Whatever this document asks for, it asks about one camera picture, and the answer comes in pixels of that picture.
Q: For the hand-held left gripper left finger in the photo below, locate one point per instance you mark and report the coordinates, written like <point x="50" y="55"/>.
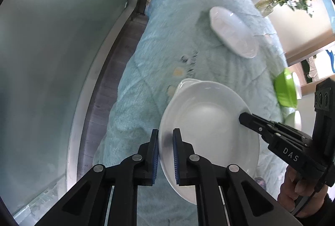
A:
<point x="155" y="152"/>

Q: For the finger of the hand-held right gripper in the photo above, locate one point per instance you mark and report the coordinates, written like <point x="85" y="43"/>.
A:
<point x="251" y="120"/>

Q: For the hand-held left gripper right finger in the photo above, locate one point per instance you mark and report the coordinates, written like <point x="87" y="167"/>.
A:
<point x="176" y="155"/>

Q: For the white deep plate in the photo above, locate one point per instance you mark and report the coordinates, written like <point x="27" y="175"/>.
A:
<point x="209" y="116"/>

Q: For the green bowl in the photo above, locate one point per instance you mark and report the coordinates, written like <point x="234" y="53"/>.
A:
<point x="285" y="87"/>

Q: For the white oval plate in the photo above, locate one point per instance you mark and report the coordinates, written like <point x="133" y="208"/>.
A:
<point x="230" y="29"/>

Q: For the person's right forearm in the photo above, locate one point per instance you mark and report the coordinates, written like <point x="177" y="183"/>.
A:
<point x="330" y="205"/>

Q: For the person's right hand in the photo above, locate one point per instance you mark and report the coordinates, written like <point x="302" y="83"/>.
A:
<point x="290" y="192"/>

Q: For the white figurine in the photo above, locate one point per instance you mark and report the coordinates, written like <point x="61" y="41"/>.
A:
<point x="312" y="69"/>

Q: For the wooden cabinet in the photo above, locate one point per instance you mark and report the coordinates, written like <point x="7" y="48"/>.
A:
<point x="298" y="58"/>

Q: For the light blue quilted blanket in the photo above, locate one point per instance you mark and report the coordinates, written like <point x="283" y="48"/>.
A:
<point x="157" y="45"/>

